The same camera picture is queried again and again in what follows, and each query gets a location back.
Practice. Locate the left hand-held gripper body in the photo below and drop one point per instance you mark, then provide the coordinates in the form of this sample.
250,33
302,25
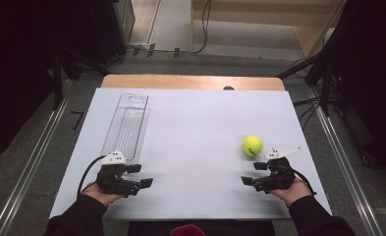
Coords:
113,180

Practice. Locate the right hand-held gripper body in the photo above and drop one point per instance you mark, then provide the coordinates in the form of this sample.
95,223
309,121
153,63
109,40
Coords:
277,178

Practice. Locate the yellow tennis ball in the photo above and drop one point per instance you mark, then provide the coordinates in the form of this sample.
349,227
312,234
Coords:
252,146

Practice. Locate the clear plastic container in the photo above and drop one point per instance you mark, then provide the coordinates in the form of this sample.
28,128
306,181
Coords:
128,128

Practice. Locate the person's left hand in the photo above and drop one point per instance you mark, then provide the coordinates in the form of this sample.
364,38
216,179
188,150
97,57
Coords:
99,195

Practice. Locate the person's right hand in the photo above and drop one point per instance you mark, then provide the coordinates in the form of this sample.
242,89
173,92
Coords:
293,191

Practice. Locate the red cloth item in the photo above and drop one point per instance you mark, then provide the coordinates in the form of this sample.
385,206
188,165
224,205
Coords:
188,230

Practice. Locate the dark table grommet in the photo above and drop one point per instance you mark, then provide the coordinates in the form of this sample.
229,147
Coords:
228,88

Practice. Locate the wooden table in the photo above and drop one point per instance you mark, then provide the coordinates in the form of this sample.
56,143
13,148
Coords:
180,81

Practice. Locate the black metal stand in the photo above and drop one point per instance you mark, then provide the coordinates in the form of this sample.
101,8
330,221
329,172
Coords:
325,82
58,78

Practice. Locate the dark curtain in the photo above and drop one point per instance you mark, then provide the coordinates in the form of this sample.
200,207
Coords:
13,72
374,82

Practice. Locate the black cabinet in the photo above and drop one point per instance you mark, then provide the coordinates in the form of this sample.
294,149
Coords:
110,26

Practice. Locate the light wooden shelf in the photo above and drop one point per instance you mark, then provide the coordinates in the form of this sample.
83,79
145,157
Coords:
279,19

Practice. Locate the metal floor rail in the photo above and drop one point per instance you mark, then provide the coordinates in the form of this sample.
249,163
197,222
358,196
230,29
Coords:
33,164
347,170

